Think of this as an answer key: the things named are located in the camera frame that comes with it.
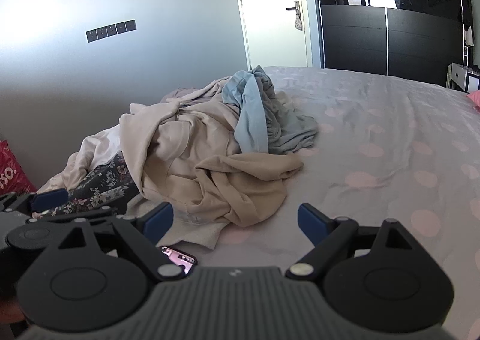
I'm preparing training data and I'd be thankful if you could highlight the grey thin garment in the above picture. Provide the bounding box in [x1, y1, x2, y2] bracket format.
[250, 65, 319, 155]

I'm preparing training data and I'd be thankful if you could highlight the white door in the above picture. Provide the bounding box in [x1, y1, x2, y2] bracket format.
[229, 0, 314, 71]

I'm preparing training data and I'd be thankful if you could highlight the dark floral garment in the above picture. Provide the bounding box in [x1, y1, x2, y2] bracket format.
[37, 153, 139, 219]

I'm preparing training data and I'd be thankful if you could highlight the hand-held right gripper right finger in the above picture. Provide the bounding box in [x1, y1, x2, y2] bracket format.
[286, 203, 424, 281]

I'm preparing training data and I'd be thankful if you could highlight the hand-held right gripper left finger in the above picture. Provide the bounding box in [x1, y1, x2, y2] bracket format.
[56, 202, 187, 281]

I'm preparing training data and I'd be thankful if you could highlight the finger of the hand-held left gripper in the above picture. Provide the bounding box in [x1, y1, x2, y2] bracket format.
[0, 189, 70, 215]
[25, 206, 117, 226]

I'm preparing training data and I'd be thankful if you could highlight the white side table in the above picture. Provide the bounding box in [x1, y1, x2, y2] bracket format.
[446, 62, 480, 93]

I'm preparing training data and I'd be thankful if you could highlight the smartphone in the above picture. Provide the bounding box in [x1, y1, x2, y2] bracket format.
[157, 246, 198, 276]

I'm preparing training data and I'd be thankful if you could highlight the dark wall switch panel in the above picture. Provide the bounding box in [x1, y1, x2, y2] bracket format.
[86, 19, 137, 43]

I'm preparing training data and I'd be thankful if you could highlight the black sliding wardrobe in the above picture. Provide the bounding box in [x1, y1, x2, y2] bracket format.
[307, 0, 473, 89]

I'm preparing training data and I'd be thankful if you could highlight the red plastic bag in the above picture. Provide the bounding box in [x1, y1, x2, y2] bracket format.
[0, 139, 38, 198]

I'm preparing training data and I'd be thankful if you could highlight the pale pink garment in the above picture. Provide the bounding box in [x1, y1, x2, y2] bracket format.
[160, 87, 211, 103]

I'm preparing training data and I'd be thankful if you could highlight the polka dot bed sheet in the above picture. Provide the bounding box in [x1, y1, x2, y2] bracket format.
[37, 66, 480, 326]

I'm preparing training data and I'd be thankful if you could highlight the cream hoodie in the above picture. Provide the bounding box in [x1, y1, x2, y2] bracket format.
[119, 76, 244, 251]

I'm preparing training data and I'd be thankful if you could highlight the light blue garment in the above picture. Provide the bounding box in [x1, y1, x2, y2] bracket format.
[222, 71, 270, 153]

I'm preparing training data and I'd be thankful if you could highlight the white cloth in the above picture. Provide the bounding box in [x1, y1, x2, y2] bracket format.
[35, 126, 124, 194]

